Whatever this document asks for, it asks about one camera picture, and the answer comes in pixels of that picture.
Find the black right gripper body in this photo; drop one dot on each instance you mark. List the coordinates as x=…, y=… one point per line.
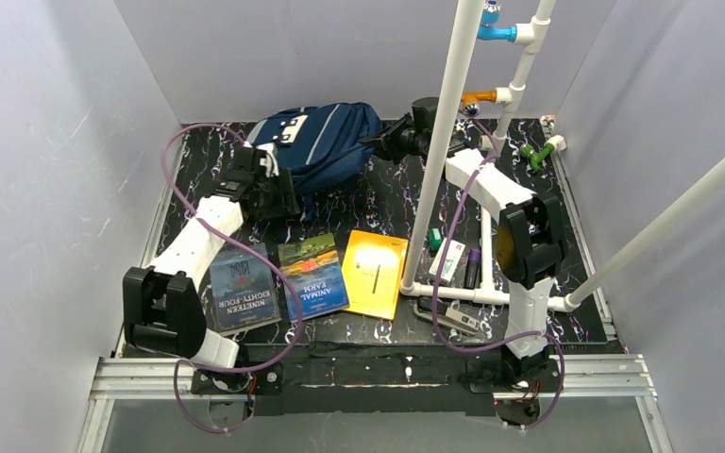
x=391, y=137

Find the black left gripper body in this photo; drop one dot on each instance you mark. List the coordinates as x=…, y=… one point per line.
x=276, y=196

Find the navy blue student backpack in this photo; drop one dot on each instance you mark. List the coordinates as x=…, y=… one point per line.
x=320, y=146

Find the Animal Farm book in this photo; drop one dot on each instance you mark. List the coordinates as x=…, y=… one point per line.
x=314, y=269

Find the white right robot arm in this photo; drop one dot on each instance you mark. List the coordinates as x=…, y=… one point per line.
x=530, y=244

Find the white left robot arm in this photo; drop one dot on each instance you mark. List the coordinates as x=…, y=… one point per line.
x=162, y=309

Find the orange pipe valve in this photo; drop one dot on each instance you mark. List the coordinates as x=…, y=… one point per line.
x=471, y=102

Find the Nineteen Eighty-Four book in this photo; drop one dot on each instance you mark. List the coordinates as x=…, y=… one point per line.
x=244, y=294

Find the small green eraser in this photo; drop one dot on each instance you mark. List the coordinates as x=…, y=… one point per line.
x=435, y=239

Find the yellow notebook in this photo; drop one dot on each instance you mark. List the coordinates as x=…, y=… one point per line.
x=372, y=270

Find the green pipe valve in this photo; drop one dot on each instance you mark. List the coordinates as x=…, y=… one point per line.
x=535, y=158

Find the white rectangular box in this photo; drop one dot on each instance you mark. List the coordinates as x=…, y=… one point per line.
x=443, y=267

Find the purple marker pen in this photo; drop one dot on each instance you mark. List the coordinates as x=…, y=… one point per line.
x=472, y=269

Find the black pen on notebook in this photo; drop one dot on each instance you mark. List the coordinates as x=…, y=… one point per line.
x=376, y=279

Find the blue pipe valve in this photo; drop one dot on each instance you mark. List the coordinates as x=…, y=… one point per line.
x=497, y=25

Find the grey stapler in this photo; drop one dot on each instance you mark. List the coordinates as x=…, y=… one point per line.
x=447, y=316

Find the white PVC pipe frame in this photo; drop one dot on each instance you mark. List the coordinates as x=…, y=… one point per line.
x=474, y=21

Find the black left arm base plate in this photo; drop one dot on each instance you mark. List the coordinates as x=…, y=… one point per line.
x=237, y=378

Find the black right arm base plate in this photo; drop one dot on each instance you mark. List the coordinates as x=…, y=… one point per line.
x=494, y=376

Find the aluminium rail frame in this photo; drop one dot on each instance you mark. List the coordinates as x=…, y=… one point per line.
x=361, y=384

